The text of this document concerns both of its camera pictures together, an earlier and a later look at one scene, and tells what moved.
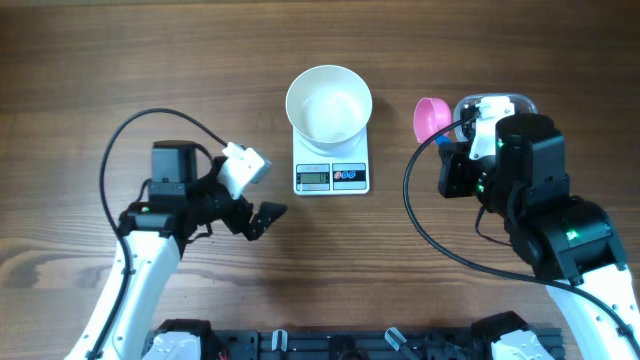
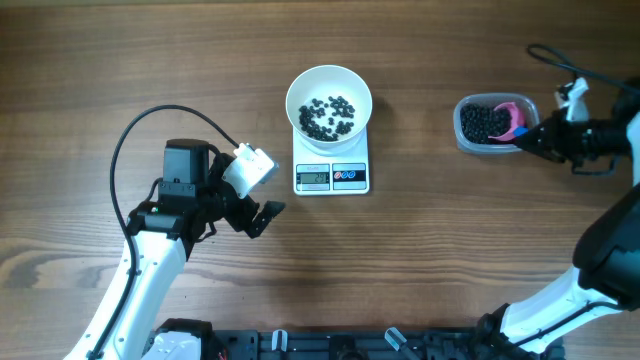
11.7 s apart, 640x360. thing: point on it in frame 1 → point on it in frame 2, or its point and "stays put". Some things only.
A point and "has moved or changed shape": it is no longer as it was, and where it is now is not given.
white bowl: [330, 107] stays put
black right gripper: [452, 170] → [555, 141]
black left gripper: [242, 220] stays put
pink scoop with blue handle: [431, 116] has moved or changed shape
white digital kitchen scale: [318, 175] stays put
